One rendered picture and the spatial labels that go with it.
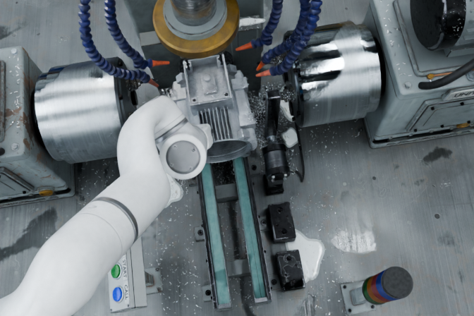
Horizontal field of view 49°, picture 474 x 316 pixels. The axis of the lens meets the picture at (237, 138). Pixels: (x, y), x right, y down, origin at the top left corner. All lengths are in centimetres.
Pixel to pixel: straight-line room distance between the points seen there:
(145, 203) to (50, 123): 53
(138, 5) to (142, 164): 61
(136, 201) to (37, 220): 83
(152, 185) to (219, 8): 42
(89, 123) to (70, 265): 61
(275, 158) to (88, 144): 45
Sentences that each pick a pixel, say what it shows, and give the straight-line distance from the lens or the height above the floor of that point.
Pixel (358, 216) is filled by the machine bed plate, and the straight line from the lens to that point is 151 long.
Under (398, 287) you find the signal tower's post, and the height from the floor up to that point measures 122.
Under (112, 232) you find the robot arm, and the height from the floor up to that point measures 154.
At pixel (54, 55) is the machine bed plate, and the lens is 179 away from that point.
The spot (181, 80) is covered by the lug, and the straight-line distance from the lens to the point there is 132.
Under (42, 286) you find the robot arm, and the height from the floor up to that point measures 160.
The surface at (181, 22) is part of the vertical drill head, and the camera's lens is 108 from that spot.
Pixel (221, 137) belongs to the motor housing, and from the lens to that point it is 122.
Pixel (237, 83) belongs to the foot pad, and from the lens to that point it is 132.
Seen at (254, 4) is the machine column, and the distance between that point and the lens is 144.
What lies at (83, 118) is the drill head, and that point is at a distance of 127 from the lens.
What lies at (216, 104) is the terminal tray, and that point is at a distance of 124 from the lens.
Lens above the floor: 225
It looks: 69 degrees down
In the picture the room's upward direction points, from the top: 6 degrees counter-clockwise
